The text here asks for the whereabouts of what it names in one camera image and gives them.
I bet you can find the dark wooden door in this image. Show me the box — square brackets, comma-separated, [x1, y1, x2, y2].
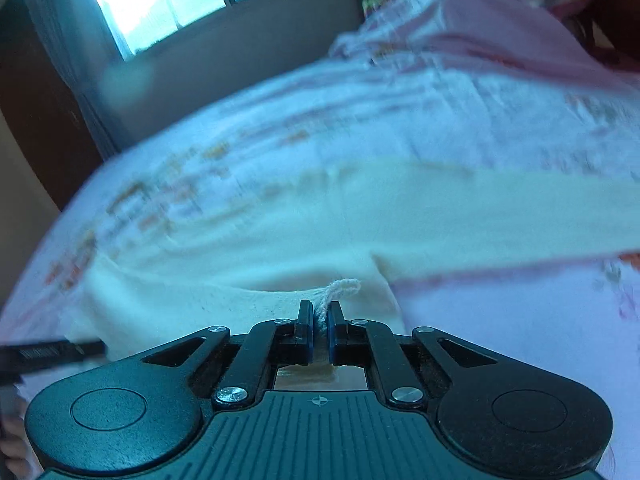
[1, 0, 102, 209]

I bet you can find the floral pink bed sheet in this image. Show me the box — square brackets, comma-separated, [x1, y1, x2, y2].
[1, 54, 639, 479]

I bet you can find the cream knit sweater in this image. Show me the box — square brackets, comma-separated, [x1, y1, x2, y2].
[63, 162, 639, 360]

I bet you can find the pink blanket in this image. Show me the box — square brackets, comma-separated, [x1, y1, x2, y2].
[330, 0, 639, 91]

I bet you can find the red white headboard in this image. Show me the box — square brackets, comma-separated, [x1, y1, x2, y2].
[582, 0, 639, 73]

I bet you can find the left grey curtain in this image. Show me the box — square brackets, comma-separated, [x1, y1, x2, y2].
[24, 0, 120, 159]

